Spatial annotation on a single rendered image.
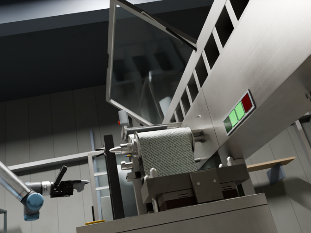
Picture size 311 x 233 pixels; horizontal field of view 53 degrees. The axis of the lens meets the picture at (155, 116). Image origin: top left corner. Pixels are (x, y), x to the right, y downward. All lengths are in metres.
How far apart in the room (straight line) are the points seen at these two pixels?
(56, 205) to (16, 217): 0.61
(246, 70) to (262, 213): 0.50
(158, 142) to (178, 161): 0.13
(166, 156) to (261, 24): 0.69
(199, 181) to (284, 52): 0.54
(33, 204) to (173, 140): 0.71
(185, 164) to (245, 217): 0.39
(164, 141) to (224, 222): 0.49
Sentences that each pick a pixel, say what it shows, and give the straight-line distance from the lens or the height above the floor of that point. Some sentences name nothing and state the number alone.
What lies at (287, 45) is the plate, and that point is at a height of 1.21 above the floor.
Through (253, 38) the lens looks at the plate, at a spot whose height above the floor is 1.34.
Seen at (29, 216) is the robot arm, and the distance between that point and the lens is 1.73.
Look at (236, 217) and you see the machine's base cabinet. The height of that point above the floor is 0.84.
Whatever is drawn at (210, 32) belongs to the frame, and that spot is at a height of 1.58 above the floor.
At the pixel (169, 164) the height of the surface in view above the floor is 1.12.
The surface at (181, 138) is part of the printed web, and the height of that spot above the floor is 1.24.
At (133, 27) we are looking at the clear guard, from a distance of 1.76.
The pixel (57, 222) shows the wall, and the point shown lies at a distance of 5.22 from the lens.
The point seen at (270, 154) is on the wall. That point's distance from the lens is 5.58.
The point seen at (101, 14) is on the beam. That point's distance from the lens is 3.88.
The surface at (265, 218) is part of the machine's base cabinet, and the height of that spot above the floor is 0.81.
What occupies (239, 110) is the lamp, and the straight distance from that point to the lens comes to 1.17.
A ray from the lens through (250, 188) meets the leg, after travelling 1.64.
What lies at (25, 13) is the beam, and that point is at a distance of 4.00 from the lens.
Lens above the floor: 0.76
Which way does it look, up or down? 24 degrees up
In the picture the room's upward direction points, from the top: 12 degrees counter-clockwise
